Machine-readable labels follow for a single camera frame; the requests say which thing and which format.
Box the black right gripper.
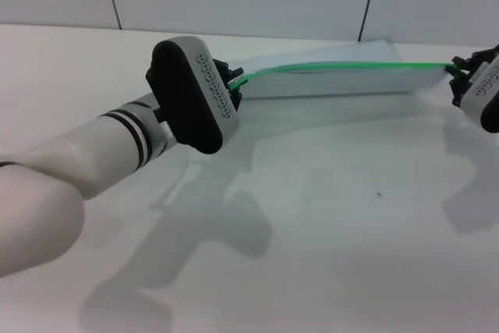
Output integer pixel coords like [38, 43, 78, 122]
[445, 44, 499, 108]

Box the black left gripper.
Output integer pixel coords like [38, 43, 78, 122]
[212, 58, 246, 110]

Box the clear green-zip document bag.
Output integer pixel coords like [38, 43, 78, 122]
[228, 38, 456, 101]

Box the black grey right wrist camera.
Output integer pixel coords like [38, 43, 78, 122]
[462, 54, 499, 133]

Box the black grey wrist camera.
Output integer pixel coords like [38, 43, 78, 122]
[462, 54, 499, 133]
[145, 36, 240, 155]

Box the black grey left wrist camera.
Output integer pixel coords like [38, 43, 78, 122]
[145, 36, 240, 155]

